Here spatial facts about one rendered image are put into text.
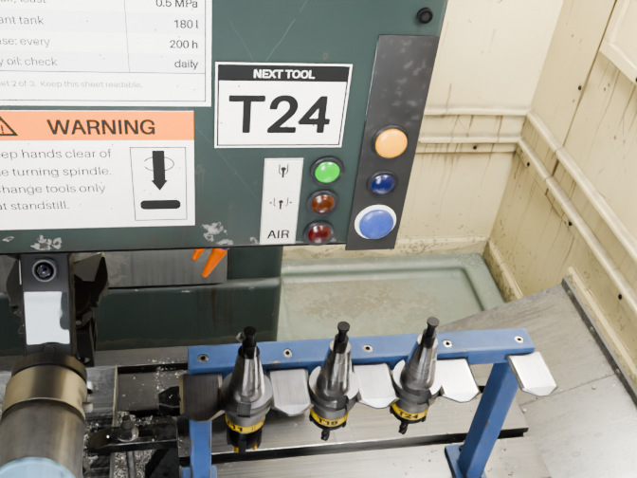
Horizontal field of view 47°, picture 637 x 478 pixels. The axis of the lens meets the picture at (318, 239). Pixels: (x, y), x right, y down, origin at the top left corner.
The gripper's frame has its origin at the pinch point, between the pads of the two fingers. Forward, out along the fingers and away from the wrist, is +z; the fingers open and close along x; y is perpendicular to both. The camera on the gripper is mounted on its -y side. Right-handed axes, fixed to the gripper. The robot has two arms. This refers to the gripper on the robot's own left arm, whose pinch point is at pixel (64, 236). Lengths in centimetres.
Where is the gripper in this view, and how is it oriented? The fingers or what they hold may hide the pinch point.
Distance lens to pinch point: 90.0
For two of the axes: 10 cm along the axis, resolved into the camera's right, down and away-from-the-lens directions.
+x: 9.8, -0.3, 1.9
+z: -1.6, -6.5, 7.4
